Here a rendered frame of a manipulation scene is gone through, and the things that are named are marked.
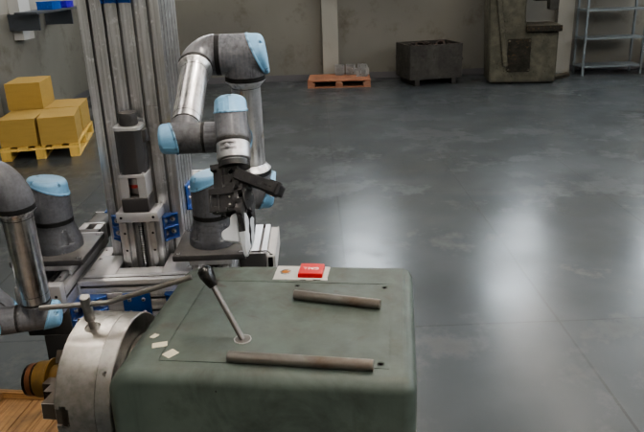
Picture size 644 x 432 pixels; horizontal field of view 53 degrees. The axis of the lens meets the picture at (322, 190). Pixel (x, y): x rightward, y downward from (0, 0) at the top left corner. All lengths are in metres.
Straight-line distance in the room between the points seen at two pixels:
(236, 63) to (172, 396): 0.94
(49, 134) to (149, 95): 6.16
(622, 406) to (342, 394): 2.37
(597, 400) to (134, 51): 2.59
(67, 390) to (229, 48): 0.96
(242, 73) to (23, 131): 6.60
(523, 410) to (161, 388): 2.27
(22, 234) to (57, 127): 6.48
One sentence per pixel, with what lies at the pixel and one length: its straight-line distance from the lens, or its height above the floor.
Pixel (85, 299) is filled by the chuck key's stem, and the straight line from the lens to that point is 1.48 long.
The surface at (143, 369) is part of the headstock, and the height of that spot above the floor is 1.25.
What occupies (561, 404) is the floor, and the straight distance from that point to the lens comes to 3.38.
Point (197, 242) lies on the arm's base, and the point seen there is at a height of 1.18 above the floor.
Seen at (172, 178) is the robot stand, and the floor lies 1.33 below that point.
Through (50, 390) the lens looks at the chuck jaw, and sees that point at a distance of 1.60.
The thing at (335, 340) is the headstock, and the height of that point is 1.25.
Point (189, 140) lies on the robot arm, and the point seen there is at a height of 1.60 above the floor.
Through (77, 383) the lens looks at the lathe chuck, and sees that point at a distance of 1.49.
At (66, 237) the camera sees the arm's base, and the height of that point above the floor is 1.21.
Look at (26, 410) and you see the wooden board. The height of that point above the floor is 0.89.
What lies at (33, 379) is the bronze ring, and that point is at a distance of 1.67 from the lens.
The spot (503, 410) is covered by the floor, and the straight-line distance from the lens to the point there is 3.28.
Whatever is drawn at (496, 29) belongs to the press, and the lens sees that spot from 11.95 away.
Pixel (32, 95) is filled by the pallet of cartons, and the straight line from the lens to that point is 8.86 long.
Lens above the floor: 1.95
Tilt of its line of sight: 19 degrees down
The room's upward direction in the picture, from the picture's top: 2 degrees counter-clockwise
